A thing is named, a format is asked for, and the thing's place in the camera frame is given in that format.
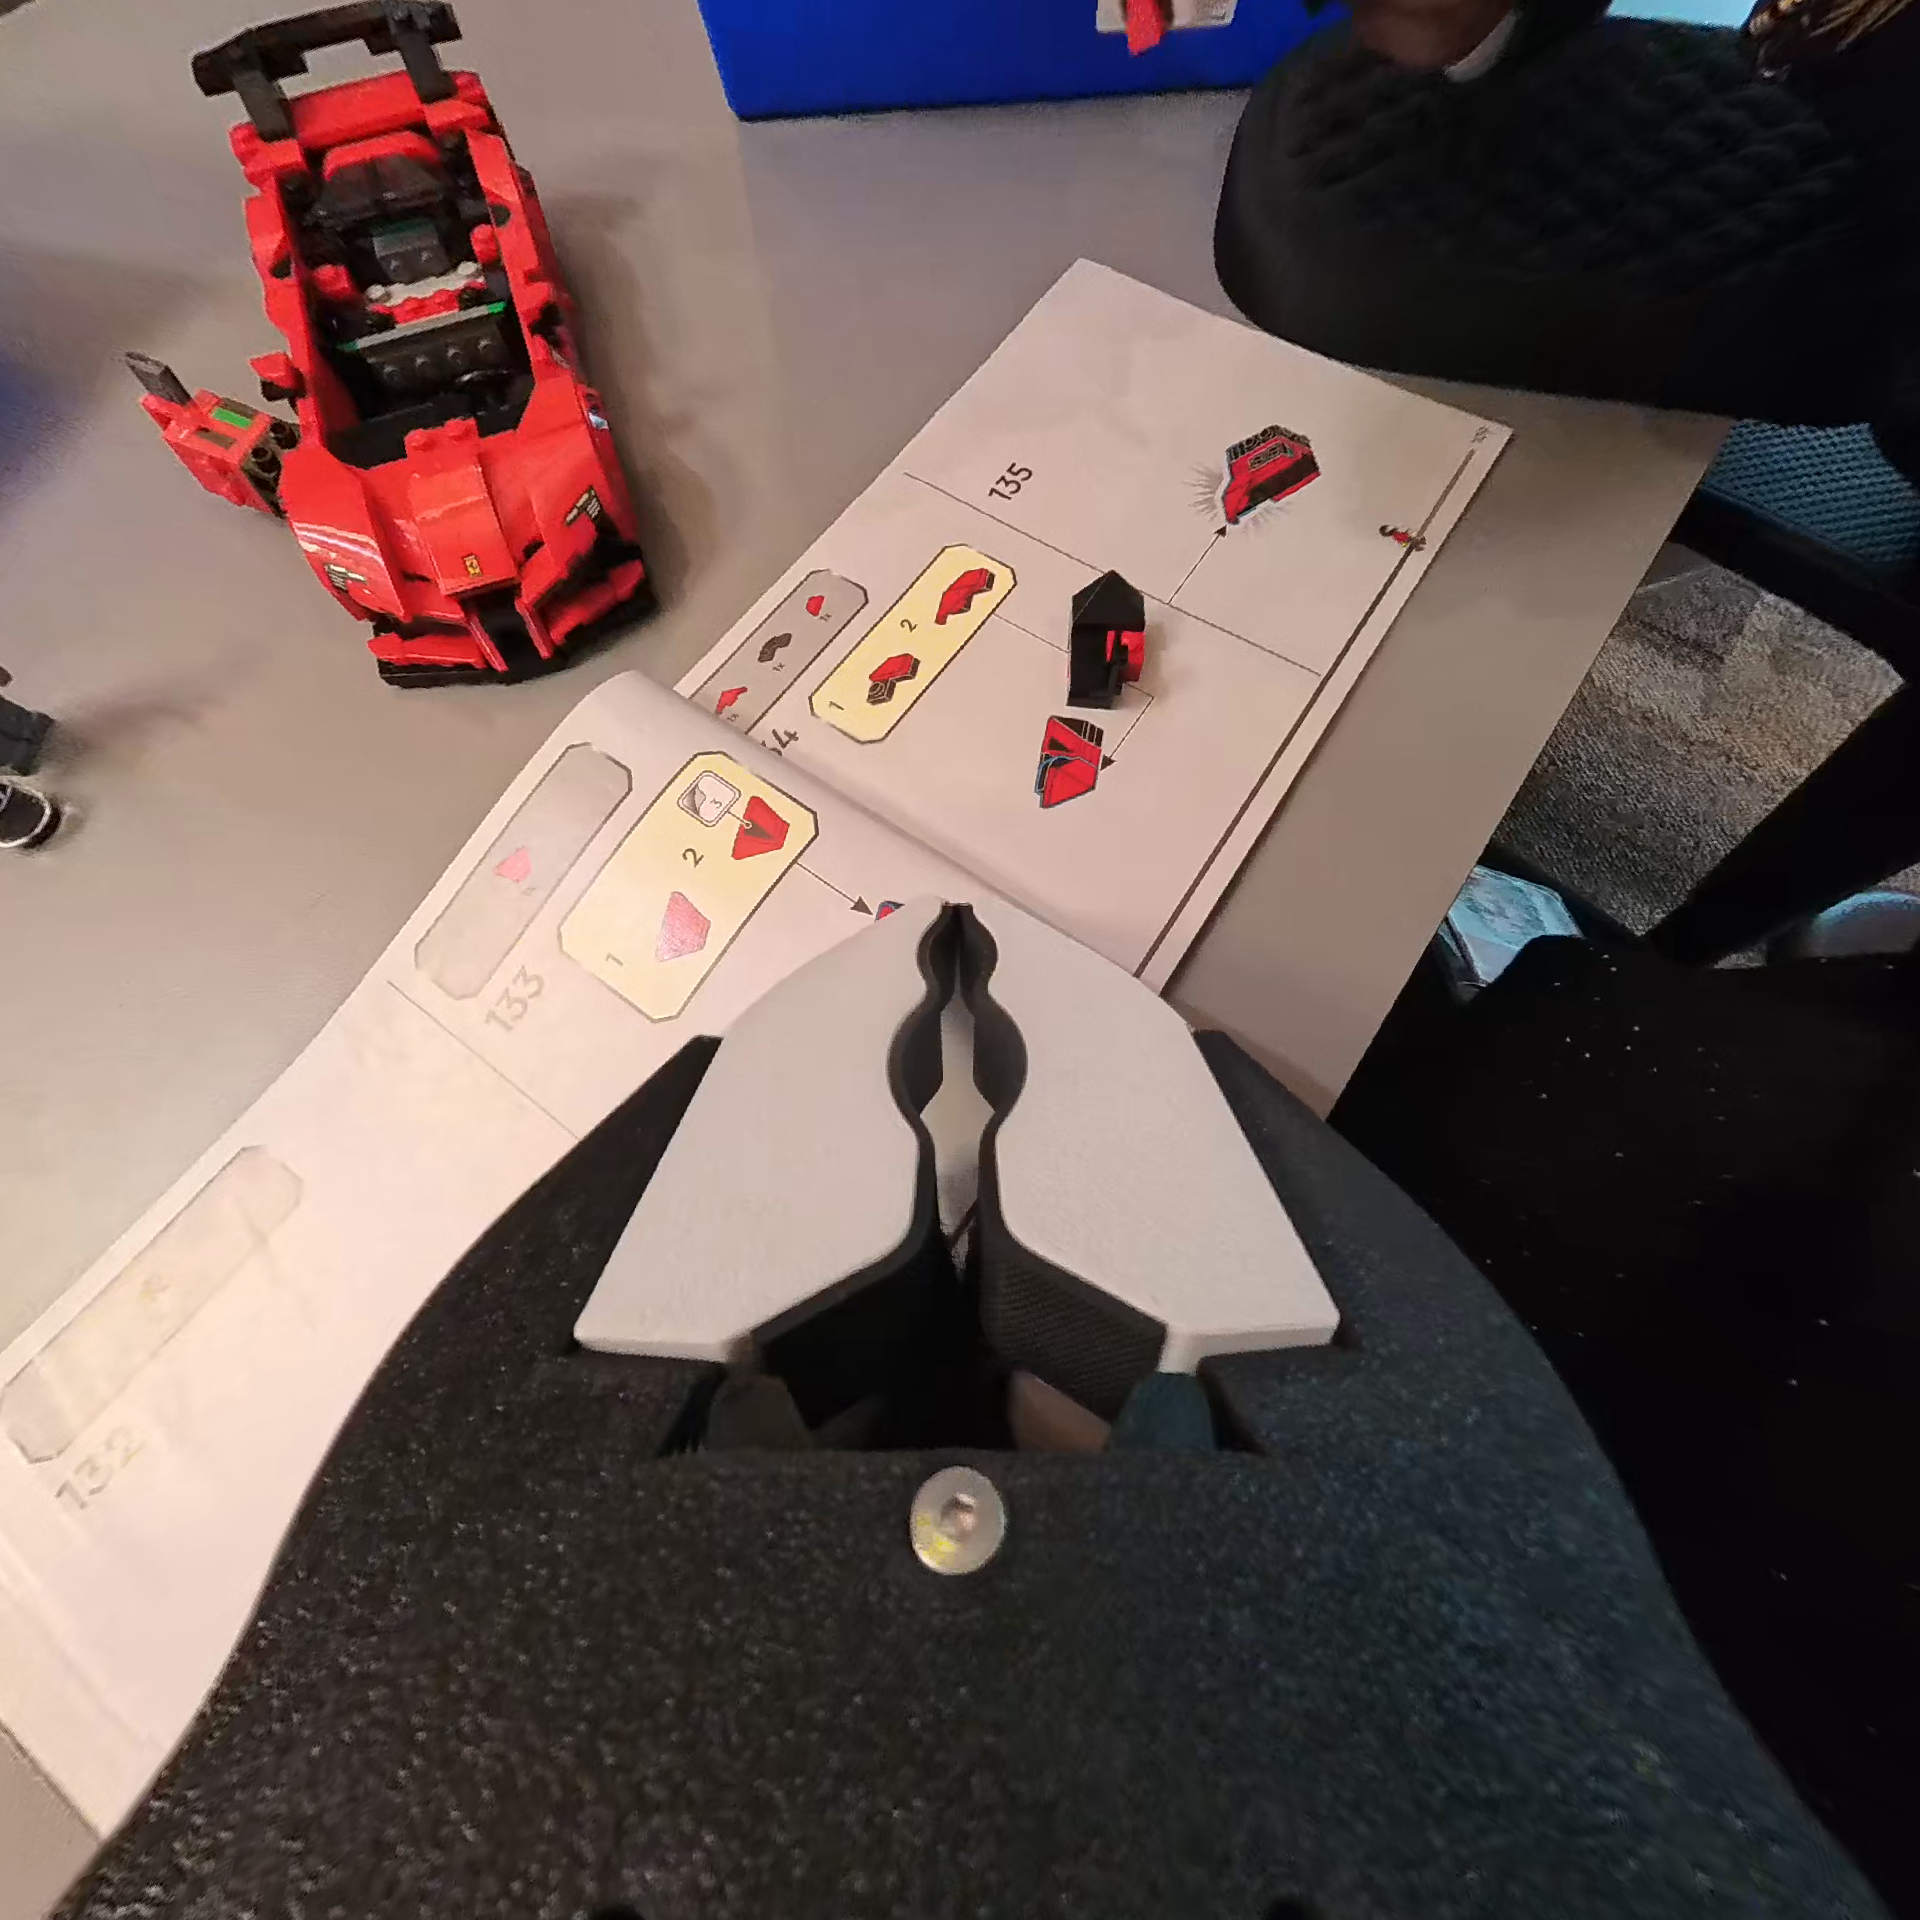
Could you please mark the small black red lego assembly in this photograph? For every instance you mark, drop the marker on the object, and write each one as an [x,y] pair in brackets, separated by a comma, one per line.
[1110,641]

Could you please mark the red lego sports car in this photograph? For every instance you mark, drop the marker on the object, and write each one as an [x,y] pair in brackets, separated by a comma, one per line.
[437,448]

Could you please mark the blue box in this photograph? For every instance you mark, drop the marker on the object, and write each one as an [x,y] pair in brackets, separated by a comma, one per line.
[931,55]

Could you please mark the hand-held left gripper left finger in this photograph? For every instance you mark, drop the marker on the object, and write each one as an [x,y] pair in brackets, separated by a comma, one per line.
[722,1199]

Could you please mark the red lego door assembly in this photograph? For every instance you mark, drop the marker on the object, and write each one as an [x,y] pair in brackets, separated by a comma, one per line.
[207,435]

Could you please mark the lego instruction booklet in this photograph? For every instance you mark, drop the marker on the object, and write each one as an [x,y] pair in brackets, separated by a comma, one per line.
[1138,435]

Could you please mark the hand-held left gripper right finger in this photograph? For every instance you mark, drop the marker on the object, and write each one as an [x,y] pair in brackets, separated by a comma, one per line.
[1168,1199]

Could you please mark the person's right forearm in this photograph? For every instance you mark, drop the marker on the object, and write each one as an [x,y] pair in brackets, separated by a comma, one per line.
[1579,206]

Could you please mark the black lego piece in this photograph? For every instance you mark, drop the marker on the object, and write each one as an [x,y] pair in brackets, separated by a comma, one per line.
[20,733]

